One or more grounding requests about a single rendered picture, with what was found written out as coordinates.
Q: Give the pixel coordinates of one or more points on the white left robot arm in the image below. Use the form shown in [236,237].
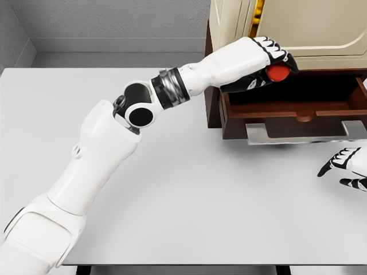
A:
[86,160]

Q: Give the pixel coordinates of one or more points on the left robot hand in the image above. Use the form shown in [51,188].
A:
[243,61]

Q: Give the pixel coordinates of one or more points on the red round switch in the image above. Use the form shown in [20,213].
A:
[277,73]

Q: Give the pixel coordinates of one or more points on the cream cabinet with brown base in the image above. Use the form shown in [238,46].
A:
[321,31]

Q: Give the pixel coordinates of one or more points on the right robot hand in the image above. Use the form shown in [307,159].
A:
[348,161]

